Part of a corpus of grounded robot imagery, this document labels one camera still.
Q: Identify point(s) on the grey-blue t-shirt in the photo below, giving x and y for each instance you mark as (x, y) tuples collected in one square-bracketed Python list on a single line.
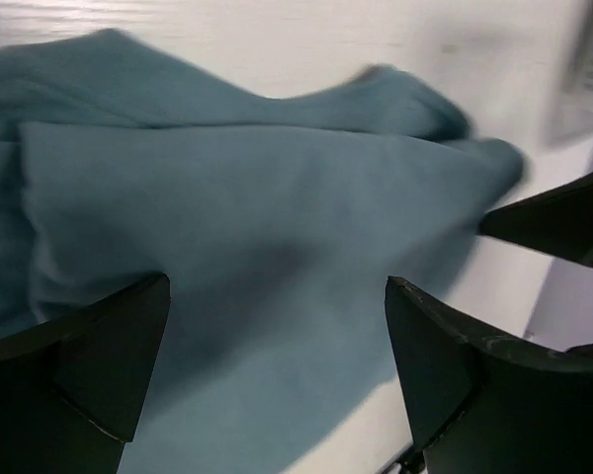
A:
[(276, 221)]

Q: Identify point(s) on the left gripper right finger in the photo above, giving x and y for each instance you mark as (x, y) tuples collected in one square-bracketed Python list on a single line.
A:
[(480, 400)]

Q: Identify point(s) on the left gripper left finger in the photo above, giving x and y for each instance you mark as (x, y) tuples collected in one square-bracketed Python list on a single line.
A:
[(72, 389)]

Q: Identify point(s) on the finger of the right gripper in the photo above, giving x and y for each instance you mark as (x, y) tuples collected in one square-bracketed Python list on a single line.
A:
[(558, 222)]

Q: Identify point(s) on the white plastic laundry basket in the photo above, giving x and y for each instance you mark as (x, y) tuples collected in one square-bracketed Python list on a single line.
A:
[(571, 114)]

